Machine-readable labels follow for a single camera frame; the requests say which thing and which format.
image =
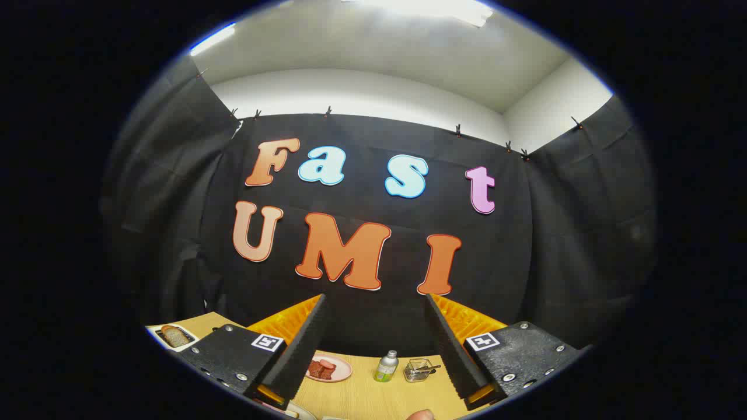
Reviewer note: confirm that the pink plate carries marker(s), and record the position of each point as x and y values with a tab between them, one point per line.
342	370

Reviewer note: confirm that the toasted bread slice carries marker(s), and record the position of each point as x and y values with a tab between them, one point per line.
174	336

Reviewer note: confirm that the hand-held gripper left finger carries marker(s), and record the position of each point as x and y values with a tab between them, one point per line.
303	350

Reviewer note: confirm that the white toaster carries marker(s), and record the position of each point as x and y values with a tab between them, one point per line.
189	341

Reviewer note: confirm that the red food slice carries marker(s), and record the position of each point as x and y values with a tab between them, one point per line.
328	364

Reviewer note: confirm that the green label metal bottle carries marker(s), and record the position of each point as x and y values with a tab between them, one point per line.
385	370

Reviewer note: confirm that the brown meat pieces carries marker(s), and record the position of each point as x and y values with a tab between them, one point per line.
317	371

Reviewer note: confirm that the row of black cloth clips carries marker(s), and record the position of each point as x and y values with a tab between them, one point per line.
328	111

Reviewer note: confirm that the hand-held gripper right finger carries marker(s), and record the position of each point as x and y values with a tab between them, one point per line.
452	350

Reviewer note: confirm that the round white plate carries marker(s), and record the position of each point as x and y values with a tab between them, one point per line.
303	413

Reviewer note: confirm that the ceiling light panel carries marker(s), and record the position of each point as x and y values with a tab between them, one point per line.
432	9

